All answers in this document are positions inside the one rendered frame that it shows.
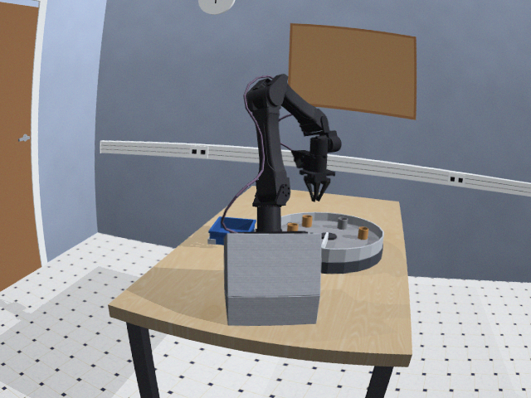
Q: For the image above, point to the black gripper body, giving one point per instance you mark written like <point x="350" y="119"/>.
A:
<point x="318" y="169"/>

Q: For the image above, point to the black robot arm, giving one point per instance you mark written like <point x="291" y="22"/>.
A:
<point x="273" y="186"/>

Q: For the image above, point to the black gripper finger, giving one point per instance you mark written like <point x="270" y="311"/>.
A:
<point x="324" y="187"/>
<point x="316" y="188"/>

